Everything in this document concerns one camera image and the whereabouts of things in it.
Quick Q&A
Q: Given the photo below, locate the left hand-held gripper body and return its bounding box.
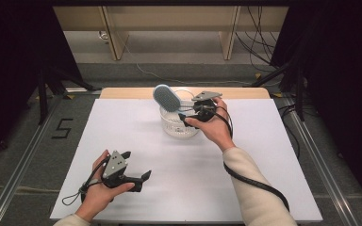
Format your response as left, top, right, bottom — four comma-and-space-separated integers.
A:
102, 150, 130, 189

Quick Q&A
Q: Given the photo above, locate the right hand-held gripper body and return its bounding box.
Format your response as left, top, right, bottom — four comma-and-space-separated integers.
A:
190, 90, 223, 123

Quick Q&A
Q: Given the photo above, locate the white plastic basket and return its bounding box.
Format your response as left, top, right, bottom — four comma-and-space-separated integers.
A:
159, 89, 205, 139

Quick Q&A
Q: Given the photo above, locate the light blue hairbrush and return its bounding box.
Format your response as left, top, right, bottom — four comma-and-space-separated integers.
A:
152, 84, 199, 115

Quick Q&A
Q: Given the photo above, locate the person's right hand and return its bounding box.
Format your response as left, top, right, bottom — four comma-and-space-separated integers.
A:
184, 97, 236, 153

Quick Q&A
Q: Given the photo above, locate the person's left hand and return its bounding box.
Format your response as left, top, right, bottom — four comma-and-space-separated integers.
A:
74, 149, 136, 222

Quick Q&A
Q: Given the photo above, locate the white table cover sheet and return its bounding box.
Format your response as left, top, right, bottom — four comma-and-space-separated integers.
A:
49, 98, 323, 222

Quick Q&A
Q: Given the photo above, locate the black metal stand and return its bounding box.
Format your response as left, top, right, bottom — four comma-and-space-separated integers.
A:
37, 67, 103, 126
250, 60, 305, 121

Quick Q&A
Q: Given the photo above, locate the beige wooden desk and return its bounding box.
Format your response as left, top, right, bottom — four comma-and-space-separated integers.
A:
52, 6, 289, 61

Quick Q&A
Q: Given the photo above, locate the dark curtain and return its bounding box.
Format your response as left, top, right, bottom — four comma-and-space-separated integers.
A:
0, 0, 84, 164
270, 0, 362, 218

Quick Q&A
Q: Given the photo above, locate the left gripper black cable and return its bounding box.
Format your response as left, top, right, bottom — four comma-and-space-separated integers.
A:
61, 156, 111, 206

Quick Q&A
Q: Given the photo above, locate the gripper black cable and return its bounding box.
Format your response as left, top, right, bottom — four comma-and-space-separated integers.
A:
61, 156, 111, 206
215, 105, 290, 213

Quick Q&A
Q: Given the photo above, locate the short aluminium floor rail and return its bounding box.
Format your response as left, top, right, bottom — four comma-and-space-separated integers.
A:
63, 88, 103, 95

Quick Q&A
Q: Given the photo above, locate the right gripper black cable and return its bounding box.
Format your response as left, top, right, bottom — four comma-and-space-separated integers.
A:
215, 105, 290, 213

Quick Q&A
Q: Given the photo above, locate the bundle of black hanging cables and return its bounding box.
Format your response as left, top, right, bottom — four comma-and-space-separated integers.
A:
235, 6, 279, 73

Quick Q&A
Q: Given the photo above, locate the long aluminium floor rail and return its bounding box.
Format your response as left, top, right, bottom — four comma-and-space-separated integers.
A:
284, 97, 359, 226
0, 93, 65, 226

